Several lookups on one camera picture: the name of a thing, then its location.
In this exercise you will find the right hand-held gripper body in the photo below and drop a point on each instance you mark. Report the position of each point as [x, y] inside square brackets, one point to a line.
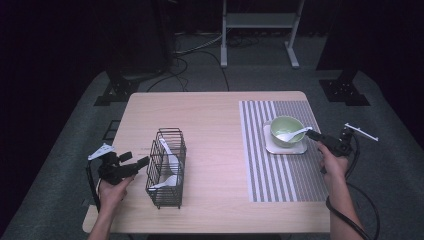
[340, 146]

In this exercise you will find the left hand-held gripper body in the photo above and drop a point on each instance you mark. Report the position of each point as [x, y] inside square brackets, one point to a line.
[113, 170]

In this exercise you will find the white ceramic spoon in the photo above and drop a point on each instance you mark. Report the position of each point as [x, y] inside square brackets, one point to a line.
[172, 161]
[169, 182]
[286, 136]

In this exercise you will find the green bowl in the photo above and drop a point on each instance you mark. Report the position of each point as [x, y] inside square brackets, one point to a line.
[283, 124]

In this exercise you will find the person's right hand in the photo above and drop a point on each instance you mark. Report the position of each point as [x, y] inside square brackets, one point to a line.
[333, 165]

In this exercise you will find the person's left hand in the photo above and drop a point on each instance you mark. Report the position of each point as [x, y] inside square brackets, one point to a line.
[111, 196]

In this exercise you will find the white square plate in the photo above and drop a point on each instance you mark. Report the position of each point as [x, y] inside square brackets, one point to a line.
[286, 150]

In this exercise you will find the black stand base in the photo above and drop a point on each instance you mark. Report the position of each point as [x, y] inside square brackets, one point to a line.
[116, 90]
[345, 90]

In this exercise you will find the grey striped placemat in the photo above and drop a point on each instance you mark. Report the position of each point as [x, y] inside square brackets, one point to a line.
[266, 180]

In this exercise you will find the white metal stand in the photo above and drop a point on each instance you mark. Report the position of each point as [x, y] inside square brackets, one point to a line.
[260, 20]

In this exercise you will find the black frame on floor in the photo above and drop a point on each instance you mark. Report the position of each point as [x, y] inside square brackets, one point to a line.
[111, 130]

